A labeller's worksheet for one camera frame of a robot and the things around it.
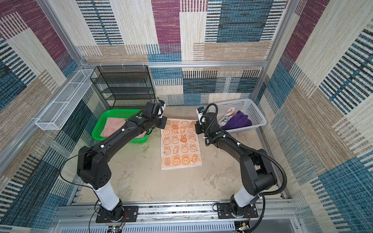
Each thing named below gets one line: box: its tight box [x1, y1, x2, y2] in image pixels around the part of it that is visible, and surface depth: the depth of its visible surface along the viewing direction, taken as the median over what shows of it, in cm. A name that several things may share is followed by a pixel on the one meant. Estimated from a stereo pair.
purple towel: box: [221, 110, 253, 131], surface depth 103 cm
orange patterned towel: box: [160, 119, 203, 170], surface depth 98 cm
